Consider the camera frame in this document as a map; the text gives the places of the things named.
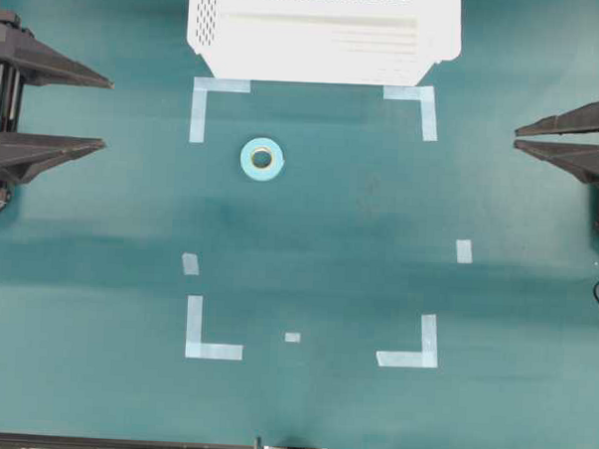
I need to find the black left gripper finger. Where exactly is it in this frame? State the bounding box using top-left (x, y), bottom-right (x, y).
top-left (0, 31), bottom-right (113, 89)
top-left (0, 132), bottom-right (106, 185)

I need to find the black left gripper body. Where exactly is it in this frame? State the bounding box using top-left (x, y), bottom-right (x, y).
top-left (0, 10), bottom-right (25, 212)

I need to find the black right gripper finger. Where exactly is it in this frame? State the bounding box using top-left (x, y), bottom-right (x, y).
top-left (514, 139), bottom-right (599, 185)
top-left (516, 101), bottom-right (599, 137)

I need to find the light blue tape roll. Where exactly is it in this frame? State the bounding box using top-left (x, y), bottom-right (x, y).
top-left (239, 137), bottom-right (284, 182)

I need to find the white plastic basket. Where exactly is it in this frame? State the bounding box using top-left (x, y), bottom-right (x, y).
top-left (187, 0), bottom-right (462, 86)

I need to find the tiny centre tape piece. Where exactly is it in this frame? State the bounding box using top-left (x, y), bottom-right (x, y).
top-left (283, 332), bottom-right (302, 344)

